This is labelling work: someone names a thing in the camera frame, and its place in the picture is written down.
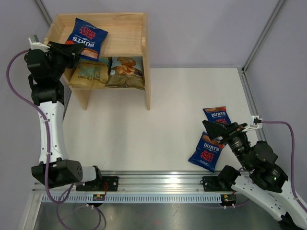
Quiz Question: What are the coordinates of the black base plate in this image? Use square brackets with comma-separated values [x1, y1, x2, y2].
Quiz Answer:
[94, 176, 119, 192]
[200, 176, 233, 192]

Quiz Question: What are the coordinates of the yellow kettle chips bag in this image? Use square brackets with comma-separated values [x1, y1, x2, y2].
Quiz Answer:
[68, 57, 112, 90]

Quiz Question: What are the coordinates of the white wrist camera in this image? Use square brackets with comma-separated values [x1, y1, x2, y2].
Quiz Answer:
[28, 35, 49, 52]
[243, 115, 262, 132]

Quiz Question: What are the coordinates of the white slotted cable duct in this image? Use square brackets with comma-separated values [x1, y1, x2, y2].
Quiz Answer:
[42, 194, 237, 202]

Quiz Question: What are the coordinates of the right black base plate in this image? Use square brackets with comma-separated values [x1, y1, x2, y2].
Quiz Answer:
[200, 176, 233, 192]

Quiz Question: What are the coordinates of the left aluminium frame post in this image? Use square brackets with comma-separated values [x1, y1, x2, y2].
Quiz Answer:
[34, 0, 53, 26]

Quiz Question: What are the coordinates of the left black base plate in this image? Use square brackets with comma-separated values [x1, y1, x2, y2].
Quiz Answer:
[94, 176, 119, 192]

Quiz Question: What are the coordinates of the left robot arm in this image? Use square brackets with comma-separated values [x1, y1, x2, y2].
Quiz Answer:
[24, 42, 104, 191]

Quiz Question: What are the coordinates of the right aluminium frame post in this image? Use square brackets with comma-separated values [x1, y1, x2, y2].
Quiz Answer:
[242, 0, 287, 74]

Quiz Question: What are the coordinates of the aluminium mounting rail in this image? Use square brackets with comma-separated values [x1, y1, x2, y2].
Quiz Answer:
[32, 170, 243, 195]

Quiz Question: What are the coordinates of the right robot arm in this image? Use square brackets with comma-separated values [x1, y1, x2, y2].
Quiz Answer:
[202, 115, 307, 230]

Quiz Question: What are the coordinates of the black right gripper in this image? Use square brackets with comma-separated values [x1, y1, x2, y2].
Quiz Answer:
[202, 119, 252, 169]

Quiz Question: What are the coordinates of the aluminium frame post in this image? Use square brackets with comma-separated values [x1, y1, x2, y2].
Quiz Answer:
[34, 0, 53, 26]
[242, 0, 287, 74]

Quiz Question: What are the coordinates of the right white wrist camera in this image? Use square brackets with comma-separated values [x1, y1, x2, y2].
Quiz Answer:
[243, 115, 262, 132]

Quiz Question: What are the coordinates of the wooden two-tier shelf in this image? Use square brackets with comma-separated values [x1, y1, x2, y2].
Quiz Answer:
[44, 12, 151, 110]

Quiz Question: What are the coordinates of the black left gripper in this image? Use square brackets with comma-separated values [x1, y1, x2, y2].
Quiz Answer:
[46, 41, 85, 81]

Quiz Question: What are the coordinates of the blue burts bag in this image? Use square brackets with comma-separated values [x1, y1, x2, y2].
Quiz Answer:
[65, 18, 108, 61]
[188, 132, 225, 173]
[203, 106, 231, 124]

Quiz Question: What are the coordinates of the light blue cassava chips bag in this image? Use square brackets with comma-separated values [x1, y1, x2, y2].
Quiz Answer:
[106, 57, 145, 90]

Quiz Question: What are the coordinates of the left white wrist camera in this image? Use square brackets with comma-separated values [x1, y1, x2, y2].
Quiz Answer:
[28, 35, 49, 52]

